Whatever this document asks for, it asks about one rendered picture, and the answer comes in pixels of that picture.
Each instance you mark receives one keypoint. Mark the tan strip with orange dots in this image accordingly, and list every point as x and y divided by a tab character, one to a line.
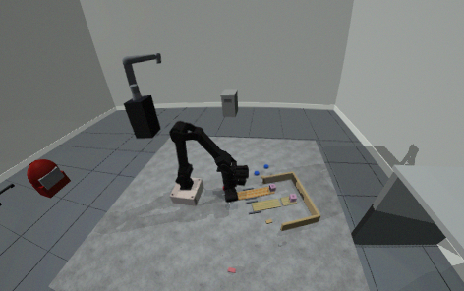
259	192

